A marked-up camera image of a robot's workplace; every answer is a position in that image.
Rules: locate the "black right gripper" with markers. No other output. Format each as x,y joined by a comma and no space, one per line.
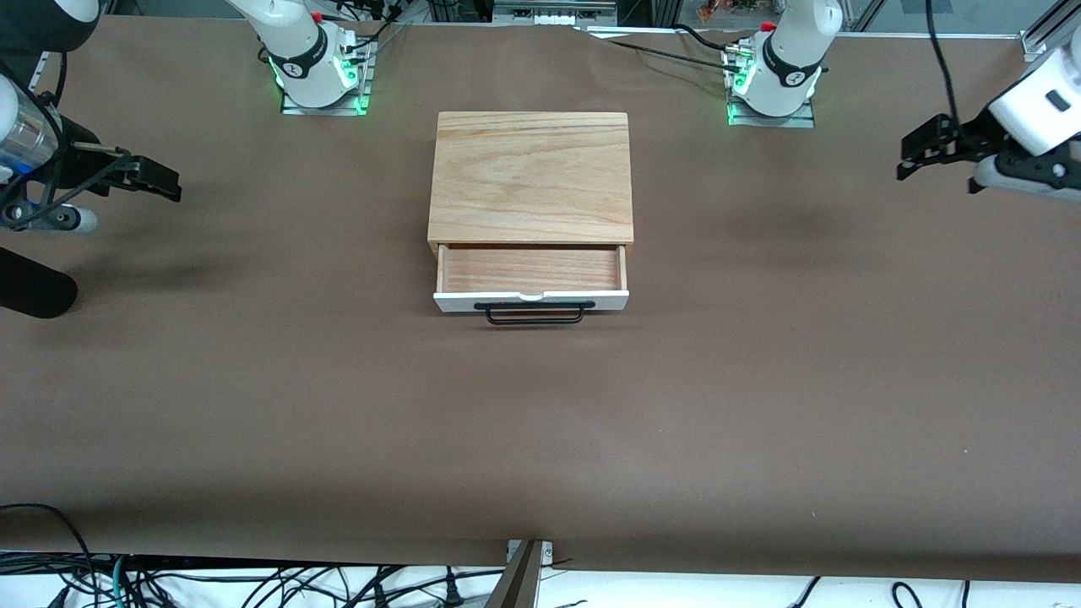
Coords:
78,142

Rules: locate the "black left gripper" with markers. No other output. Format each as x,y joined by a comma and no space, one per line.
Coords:
964,139

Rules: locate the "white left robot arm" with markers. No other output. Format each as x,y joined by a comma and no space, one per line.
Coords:
794,51

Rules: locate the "light wooden drawer cabinet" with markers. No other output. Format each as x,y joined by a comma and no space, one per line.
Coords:
532,177

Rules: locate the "black cylinder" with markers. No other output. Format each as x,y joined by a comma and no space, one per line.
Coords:
34,287

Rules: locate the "aluminium corner profile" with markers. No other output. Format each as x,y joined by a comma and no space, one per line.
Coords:
1043,38

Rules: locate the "orange clutter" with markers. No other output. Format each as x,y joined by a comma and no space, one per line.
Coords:
726,10

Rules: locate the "brown paper table cover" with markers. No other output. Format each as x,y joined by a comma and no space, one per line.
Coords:
540,405

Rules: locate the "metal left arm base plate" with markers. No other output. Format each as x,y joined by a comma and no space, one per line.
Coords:
794,121

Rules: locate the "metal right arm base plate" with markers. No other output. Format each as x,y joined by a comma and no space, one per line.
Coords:
304,107

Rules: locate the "aluminium rail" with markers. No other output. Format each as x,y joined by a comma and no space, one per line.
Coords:
553,10

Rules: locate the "grey camera pole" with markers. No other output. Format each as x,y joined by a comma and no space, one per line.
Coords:
517,583

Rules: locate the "metal pole bracket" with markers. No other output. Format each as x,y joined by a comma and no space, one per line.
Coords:
547,553

